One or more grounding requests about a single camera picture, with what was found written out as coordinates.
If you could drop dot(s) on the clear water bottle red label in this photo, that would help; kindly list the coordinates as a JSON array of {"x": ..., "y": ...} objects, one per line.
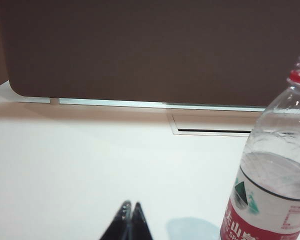
[{"x": 265, "y": 175}]

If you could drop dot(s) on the beige partition bracket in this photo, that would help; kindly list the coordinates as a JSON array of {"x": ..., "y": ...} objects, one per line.
[{"x": 54, "y": 101}]

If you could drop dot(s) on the brown desk partition panel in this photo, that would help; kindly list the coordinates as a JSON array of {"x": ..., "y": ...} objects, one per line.
[{"x": 140, "y": 50}]

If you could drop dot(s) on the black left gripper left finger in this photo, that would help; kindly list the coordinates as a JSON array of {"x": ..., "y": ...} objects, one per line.
[{"x": 118, "y": 225}]

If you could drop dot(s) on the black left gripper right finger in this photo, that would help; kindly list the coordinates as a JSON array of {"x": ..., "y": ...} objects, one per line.
[{"x": 140, "y": 225}]

